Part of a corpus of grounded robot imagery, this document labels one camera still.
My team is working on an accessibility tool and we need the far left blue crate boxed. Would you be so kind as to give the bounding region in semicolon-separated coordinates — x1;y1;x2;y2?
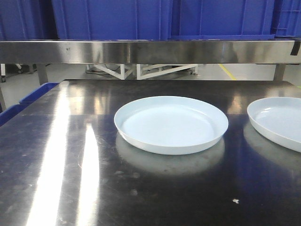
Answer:
0;0;57;41

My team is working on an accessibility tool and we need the stainless steel shelf rail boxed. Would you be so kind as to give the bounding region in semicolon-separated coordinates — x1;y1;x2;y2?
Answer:
0;40;301;64

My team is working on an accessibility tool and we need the right steel shelf post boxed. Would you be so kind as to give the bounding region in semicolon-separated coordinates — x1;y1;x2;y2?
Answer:
273;64;286;81

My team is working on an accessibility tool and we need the middle blue crate on shelf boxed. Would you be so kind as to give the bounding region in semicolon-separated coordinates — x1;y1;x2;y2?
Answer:
52;0;173;40

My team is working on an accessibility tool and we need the far right blue crate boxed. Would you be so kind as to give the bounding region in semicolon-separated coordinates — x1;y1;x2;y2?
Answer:
271;0;301;38

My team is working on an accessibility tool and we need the front blue side bin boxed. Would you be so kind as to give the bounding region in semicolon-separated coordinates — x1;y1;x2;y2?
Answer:
0;104;26;126

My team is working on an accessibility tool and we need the rear blue side bin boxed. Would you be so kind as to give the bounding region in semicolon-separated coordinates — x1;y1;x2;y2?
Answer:
19;82;59;105

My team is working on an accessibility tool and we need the steel shelf post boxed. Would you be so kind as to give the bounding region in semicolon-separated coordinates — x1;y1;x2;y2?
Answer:
273;64;286;81
36;64;48;85

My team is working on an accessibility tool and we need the white metal frame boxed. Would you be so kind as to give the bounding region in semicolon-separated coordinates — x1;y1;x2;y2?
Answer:
86;64;198;80

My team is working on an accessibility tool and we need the white round plate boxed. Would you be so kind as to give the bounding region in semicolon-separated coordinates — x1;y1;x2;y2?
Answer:
114;96;229;155
247;97;301;152

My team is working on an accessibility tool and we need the black tape strip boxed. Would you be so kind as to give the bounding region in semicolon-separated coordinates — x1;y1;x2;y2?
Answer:
290;40;301;56

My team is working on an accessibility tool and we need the left steel shelf post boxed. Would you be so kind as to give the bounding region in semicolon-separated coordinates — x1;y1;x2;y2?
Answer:
36;64;48;85

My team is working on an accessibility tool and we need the blue crate on shelf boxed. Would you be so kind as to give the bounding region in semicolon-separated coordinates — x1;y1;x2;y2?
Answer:
52;0;173;40
170;0;275;40

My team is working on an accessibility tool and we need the blue side bin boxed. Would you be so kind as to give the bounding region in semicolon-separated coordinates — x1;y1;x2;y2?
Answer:
0;104;26;126
19;82;59;105

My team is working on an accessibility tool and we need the right blue crate on shelf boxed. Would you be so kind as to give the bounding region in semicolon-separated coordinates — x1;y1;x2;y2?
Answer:
170;0;275;40

